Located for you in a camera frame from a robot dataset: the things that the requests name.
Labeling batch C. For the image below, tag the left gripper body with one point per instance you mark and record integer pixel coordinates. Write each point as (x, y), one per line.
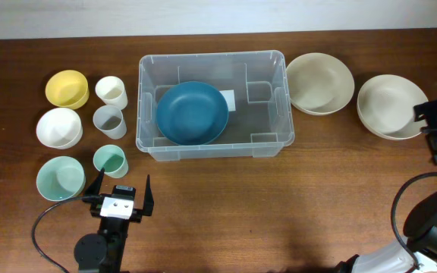
(136, 215)

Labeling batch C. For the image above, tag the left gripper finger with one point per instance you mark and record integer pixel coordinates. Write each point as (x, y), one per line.
(148, 201)
(94, 188)

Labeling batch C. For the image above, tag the beige plate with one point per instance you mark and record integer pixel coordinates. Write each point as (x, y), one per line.
(385, 107)
(319, 84)

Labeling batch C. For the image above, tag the white plastic bowl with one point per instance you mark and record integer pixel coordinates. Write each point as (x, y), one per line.
(59, 128)

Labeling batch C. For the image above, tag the blue plate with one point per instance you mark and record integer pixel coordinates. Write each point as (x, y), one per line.
(192, 113)

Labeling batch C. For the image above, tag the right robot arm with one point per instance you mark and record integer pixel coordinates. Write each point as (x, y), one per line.
(415, 249)

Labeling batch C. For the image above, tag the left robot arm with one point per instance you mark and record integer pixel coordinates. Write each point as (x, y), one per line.
(103, 251)

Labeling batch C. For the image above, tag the clear plastic storage container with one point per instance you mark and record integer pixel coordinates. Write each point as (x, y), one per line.
(262, 124)

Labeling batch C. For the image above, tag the white label in container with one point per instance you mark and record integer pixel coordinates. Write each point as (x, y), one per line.
(229, 98)

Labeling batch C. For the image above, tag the mint green plastic cup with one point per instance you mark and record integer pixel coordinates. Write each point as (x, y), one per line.
(112, 159)

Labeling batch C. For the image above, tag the mint green plastic bowl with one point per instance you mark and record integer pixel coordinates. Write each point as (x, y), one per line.
(60, 178)

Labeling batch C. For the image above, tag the grey translucent plastic cup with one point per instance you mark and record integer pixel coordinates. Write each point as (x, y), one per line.
(110, 120)

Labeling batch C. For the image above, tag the cream plastic cup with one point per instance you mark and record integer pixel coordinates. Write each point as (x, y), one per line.
(111, 91)

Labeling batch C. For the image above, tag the yellow plastic bowl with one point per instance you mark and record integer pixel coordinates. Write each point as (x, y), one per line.
(68, 89)

